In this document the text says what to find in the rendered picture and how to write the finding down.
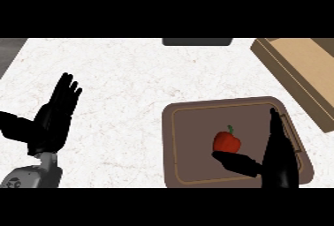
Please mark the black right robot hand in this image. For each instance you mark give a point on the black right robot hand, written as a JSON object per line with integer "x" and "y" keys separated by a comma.
{"x": 278, "y": 159}

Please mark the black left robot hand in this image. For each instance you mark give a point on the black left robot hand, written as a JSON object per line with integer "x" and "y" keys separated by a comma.
{"x": 51, "y": 123}

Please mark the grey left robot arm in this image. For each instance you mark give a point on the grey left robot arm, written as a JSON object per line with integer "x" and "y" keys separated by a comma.
{"x": 34, "y": 173}

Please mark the red bell pepper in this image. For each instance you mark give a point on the red bell pepper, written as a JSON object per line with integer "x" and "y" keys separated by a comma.
{"x": 226, "y": 142}

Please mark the brown tray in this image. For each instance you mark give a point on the brown tray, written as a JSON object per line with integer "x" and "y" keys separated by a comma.
{"x": 195, "y": 141}

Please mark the cardboard box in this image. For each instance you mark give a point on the cardboard box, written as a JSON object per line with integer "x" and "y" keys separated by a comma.
{"x": 300, "y": 73}

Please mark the dark grey appliance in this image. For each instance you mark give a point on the dark grey appliance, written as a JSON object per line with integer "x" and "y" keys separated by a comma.
{"x": 197, "y": 41}

